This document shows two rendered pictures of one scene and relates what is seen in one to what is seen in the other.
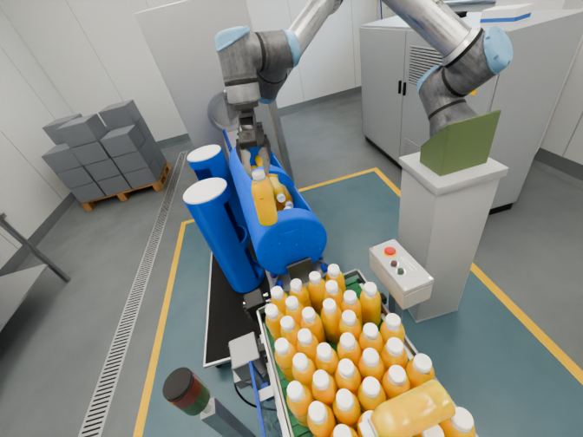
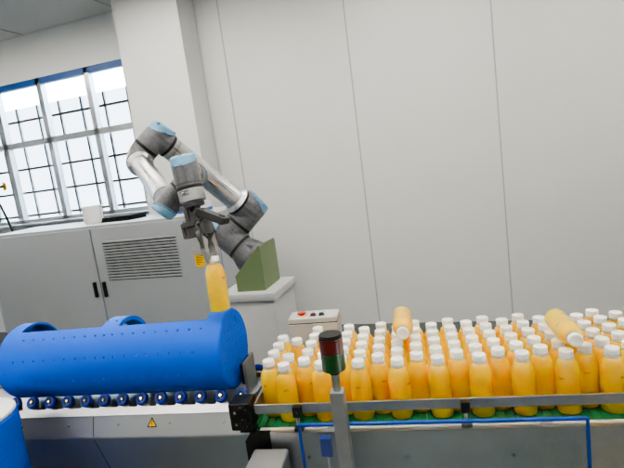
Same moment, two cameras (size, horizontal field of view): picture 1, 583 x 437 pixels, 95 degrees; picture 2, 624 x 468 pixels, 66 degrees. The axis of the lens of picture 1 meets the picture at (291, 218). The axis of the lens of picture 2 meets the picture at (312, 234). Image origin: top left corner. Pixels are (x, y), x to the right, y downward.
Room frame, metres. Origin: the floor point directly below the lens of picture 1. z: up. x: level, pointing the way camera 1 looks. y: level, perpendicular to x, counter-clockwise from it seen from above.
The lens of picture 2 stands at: (-0.13, 1.46, 1.71)
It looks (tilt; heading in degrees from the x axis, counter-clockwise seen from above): 9 degrees down; 290
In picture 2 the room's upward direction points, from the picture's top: 8 degrees counter-clockwise
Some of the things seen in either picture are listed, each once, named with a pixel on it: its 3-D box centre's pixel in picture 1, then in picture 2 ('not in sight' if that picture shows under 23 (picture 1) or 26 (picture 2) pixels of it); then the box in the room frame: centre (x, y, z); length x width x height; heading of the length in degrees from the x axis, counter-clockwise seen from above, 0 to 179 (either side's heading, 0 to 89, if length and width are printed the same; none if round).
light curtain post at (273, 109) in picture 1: (283, 148); not in sight; (2.23, -0.08, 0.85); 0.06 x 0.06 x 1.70; 9
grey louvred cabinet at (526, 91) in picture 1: (424, 104); (127, 306); (2.70, -1.65, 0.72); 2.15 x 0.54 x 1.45; 2
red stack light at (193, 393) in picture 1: (183, 388); (331, 344); (0.27, 0.31, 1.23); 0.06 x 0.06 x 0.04
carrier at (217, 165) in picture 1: (223, 197); not in sight; (2.12, 0.55, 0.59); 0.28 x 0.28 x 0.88
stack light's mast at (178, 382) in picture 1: (193, 396); (333, 361); (0.27, 0.31, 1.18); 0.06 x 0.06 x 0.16
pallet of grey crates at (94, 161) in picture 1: (109, 155); not in sight; (4.22, 2.44, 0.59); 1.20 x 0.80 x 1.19; 92
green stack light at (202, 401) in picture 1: (192, 395); (332, 360); (0.27, 0.31, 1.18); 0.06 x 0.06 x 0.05
